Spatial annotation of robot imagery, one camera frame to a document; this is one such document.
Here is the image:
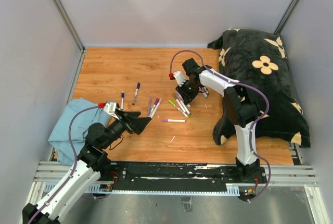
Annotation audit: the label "black floral pillow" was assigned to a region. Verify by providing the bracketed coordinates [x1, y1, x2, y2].
[207, 29, 311, 148]

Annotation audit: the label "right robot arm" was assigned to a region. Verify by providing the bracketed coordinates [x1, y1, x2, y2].
[169, 58, 271, 183]

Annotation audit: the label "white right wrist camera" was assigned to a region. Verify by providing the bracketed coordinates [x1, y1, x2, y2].
[169, 71, 187, 86]

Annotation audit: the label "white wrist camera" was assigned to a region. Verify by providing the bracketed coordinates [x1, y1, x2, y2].
[98, 101, 119, 120]
[169, 71, 187, 86]

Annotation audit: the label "small blue cap marker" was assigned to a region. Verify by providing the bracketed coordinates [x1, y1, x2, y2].
[121, 91, 125, 110]

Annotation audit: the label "aluminium frame rails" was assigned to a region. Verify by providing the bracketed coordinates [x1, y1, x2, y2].
[19, 159, 333, 224]

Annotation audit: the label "light green cap marker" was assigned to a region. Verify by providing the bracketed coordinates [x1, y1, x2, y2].
[168, 99, 189, 118]

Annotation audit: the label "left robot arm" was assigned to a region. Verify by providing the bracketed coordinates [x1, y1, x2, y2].
[22, 109, 151, 223]

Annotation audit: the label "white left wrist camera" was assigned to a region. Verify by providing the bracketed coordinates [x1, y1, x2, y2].
[98, 101, 119, 120]

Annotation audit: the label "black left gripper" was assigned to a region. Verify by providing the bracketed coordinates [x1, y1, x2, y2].
[101, 108, 151, 148]

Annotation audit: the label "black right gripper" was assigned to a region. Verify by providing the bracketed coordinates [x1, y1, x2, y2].
[176, 79, 200, 105]

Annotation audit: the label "light blue cloth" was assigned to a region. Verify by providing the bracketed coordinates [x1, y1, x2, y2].
[48, 98, 111, 166]

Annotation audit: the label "navy cap marker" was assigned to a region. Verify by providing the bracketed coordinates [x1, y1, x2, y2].
[132, 82, 140, 105]

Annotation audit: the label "pink cap lying marker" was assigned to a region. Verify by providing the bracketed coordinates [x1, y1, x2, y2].
[162, 119, 187, 123]

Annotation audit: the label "beige cap marker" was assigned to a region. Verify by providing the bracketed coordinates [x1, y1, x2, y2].
[150, 98, 162, 119]

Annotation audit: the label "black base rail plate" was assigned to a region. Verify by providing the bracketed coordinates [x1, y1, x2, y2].
[99, 161, 268, 193]

